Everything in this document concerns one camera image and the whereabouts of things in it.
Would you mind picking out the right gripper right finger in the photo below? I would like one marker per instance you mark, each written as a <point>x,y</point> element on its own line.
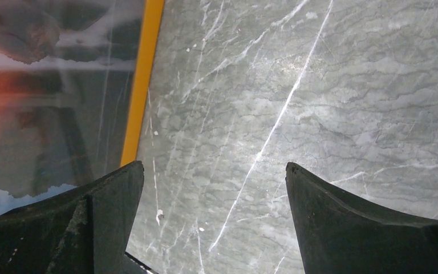
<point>339,232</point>

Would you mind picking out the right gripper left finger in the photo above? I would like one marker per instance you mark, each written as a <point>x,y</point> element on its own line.
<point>83,230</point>

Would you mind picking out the orange picture frame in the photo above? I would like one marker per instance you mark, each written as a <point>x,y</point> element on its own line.
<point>69,92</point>

